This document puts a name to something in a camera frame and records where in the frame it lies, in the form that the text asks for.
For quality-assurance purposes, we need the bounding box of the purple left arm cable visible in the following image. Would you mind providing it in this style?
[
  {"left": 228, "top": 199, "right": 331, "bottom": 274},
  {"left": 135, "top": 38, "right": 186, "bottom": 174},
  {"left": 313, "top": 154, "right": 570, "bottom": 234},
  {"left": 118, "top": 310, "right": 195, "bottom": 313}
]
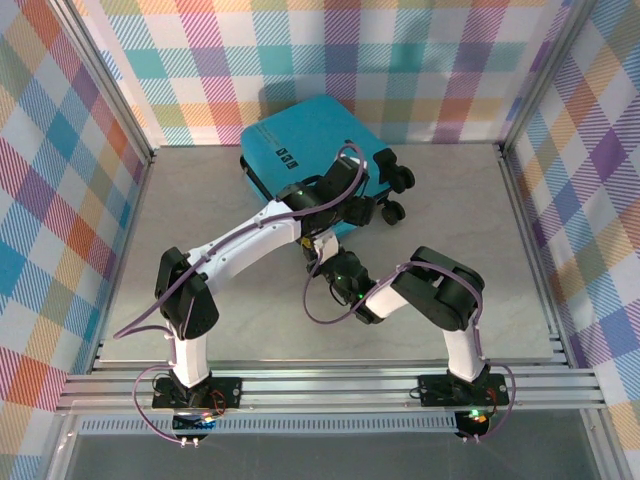
[{"left": 113, "top": 142, "right": 371, "bottom": 445}]

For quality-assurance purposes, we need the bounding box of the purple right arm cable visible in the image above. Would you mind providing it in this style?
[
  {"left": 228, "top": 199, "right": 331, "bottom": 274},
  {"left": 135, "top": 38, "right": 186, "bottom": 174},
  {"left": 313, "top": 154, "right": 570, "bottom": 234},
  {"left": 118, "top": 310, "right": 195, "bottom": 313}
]
[{"left": 303, "top": 249, "right": 516, "bottom": 444}]

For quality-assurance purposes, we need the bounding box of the aluminium side rail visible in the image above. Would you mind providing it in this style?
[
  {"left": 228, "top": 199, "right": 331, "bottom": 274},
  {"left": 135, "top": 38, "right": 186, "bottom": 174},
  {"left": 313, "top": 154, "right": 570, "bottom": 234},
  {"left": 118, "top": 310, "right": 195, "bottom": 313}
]
[
  {"left": 497, "top": 142, "right": 574, "bottom": 371},
  {"left": 89, "top": 149, "right": 156, "bottom": 374}
]

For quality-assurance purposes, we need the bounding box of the aluminium frame post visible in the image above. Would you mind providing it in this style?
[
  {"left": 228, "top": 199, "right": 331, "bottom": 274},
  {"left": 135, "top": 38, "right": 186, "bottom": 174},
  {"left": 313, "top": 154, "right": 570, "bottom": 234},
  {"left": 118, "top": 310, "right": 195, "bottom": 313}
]
[
  {"left": 49, "top": 0, "right": 156, "bottom": 166},
  {"left": 499, "top": 0, "right": 599, "bottom": 154}
]

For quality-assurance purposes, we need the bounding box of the slotted metal cable strip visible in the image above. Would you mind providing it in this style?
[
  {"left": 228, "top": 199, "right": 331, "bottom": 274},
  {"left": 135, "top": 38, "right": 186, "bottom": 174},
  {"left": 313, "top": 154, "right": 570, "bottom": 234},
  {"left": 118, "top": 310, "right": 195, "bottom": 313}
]
[{"left": 79, "top": 417, "right": 466, "bottom": 435}]

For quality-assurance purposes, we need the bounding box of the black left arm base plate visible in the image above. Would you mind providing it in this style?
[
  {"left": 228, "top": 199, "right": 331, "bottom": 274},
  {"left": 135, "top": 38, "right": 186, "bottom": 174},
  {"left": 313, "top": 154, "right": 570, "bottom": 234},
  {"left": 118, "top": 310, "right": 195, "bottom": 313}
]
[{"left": 152, "top": 377, "right": 244, "bottom": 411}]

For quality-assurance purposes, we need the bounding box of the black controller board with LEDs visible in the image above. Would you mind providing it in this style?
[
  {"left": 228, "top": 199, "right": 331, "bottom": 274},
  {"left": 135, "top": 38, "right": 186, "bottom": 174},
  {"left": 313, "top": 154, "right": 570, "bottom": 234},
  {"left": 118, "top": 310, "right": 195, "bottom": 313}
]
[
  {"left": 172, "top": 412, "right": 219, "bottom": 449},
  {"left": 454, "top": 407, "right": 494, "bottom": 444}
]

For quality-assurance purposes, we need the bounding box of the blue hard-shell suitcase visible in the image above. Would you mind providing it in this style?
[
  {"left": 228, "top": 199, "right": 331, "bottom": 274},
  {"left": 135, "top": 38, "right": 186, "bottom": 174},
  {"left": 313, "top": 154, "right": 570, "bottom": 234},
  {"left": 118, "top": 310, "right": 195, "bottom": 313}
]
[{"left": 239, "top": 94, "right": 416, "bottom": 239}]

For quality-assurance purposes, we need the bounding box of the aluminium mounting rail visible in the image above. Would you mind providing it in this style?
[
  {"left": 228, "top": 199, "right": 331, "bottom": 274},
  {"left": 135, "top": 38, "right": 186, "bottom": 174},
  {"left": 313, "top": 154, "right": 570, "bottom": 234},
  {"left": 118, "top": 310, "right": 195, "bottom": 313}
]
[{"left": 57, "top": 359, "right": 609, "bottom": 417}]

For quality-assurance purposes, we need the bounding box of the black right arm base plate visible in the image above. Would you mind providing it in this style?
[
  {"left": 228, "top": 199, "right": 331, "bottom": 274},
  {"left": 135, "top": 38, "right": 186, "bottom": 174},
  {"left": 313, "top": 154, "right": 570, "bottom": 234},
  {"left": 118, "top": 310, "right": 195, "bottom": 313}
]
[{"left": 417, "top": 372, "right": 511, "bottom": 407}]

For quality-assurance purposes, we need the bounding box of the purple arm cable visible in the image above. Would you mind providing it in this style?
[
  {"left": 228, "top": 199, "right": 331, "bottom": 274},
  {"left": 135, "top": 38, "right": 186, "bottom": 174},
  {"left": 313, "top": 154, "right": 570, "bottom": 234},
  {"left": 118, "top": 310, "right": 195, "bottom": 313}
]
[
  {"left": 113, "top": 142, "right": 371, "bottom": 445},
  {"left": 303, "top": 249, "right": 516, "bottom": 444}
]

